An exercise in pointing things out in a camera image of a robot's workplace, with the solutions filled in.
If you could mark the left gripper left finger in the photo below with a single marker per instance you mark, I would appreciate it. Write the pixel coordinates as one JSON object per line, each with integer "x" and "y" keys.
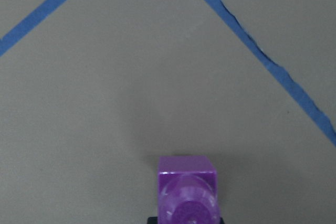
{"x": 152, "y": 220}

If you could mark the purple toy block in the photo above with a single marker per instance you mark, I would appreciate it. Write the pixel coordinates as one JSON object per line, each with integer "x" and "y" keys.
{"x": 187, "y": 190}

